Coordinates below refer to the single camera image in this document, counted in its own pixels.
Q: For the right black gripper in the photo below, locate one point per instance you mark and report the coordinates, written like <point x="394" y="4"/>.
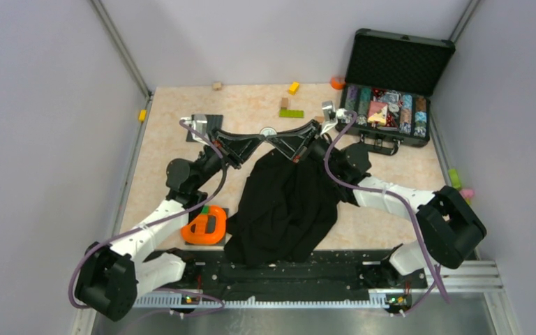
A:
<point x="294" y="142"/>

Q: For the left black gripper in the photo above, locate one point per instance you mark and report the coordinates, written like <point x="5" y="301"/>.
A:
<point x="238" y="148"/>

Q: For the black garment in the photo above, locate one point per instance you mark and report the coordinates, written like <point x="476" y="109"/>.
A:
<point x="286" y="209"/>

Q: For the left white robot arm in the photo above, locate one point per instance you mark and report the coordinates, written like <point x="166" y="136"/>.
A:
<point x="115" y="273"/>

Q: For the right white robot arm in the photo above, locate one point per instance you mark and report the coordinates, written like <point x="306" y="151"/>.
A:
<point x="446" y="227"/>

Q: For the green lego brick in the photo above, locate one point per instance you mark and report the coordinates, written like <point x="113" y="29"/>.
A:
<point x="286" y="113"/>

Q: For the dark grey lego baseplate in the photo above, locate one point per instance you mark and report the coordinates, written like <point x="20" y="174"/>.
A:
<point x="215" y="121"/>

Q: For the yellow lego brick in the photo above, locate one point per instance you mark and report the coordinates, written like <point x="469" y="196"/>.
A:
<point x="293" y="88"/>

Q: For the small grey baseplate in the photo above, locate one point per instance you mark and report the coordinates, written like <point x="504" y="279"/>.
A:
<point x="218" y="243"/>

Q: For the black poker chip case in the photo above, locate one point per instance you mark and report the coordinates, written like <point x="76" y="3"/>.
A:
<point x="389" y="81"/>

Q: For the green and pink toys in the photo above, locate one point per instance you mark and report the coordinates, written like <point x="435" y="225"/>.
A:
<point x="466" y="193"/>

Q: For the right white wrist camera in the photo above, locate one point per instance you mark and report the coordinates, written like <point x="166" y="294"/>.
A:
<point x="333" y="115"/>

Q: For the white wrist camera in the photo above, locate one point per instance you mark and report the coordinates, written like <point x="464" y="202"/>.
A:
<point x="333" y="115"/>
<point x="196" y="124"/>

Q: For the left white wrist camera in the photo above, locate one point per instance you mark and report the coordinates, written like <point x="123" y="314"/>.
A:
<point x="196" y="124"/>

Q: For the wooden cube by wall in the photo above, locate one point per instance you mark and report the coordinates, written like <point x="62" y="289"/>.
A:
<point x="217" y="86"/>

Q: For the orange plastic chain link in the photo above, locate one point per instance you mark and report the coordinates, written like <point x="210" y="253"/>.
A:
<point x="207" y="228"/>

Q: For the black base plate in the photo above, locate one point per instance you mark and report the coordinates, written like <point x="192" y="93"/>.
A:
<point x="326" y="276"/>

